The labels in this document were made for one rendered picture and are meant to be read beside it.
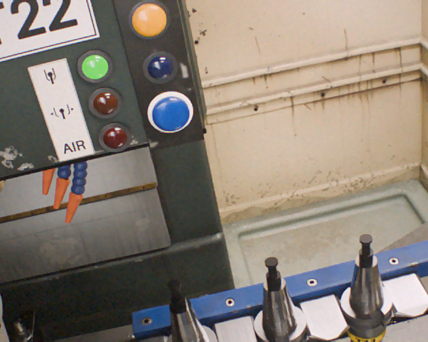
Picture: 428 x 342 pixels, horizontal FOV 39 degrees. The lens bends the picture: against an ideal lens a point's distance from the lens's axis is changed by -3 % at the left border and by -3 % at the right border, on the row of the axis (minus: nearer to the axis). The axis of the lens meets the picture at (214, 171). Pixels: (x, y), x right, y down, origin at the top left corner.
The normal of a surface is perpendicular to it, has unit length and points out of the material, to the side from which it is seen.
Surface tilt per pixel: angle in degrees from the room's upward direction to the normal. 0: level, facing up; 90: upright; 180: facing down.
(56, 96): 90
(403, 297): 0
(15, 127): 90
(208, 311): 0
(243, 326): 0
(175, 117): 92
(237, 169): 90
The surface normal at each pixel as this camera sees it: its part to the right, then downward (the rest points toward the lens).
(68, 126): 0.16, 0.54
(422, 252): -0.16, -0.82
